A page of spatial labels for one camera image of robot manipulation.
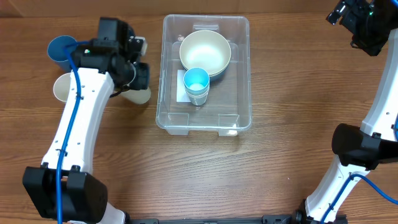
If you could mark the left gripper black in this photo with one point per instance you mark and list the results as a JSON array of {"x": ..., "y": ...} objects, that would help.
[{"x": 132, "y": 60}]

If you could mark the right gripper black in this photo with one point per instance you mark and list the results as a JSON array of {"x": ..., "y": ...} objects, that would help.
[{"x": 351, "y": 22}]

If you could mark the cream tall cup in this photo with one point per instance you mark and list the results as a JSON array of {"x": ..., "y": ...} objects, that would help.
[
  {"x": 138, "y": 91},
  {"x": 61, "y": 87}
]

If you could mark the light blue small cup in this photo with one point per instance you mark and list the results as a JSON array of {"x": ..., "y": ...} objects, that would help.
[{"x": 196, "y": 80}]

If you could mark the cream bowl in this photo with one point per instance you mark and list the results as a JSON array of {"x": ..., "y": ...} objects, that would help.
[
  {"x": 215, "y": 70},
  {"x": 205, "y": 49}
]

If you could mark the pink small cup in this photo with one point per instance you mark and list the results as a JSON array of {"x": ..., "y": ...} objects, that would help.
[{"x": 203, "y": 95}]

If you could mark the grey small cup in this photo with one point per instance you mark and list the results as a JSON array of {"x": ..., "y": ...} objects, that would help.
[{"x": 197, "y": 101}]

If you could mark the dark blue bowl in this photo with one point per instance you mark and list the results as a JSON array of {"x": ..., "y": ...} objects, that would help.
[{"x": 219, "y": 76}]

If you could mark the teal small cup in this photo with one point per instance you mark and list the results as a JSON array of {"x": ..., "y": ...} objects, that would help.
[{"x": 196, "y": 92}]

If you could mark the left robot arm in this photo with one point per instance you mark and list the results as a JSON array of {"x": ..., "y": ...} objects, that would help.
[{"x": 63, "y": 187}]

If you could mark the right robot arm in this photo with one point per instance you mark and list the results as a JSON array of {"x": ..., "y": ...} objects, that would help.
[{"x": 360, "y": 149}]

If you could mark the white label in container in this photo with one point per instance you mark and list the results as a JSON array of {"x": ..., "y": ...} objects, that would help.
[{"x": 181, "y": 95}]

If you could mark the clear plastic storage container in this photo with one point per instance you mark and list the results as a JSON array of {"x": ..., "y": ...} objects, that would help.
[{"x": 228, "y": 108}]

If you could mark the dark blue tall cup right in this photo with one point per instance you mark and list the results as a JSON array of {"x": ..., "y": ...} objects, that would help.
[{"x": 130, "y": 32}]

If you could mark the dark blue tall cup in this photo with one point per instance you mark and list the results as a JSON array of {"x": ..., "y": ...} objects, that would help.
[
  {"x": 56, "y": 53},
  {"x": 130, "y": 32}
]

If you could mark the dark blue tall cup left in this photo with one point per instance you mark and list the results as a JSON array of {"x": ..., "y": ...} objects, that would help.
[{"x": 56, "y": 53}]

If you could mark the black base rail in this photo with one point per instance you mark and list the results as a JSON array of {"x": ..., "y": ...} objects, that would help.
[{"x": 265, "y": 219}]

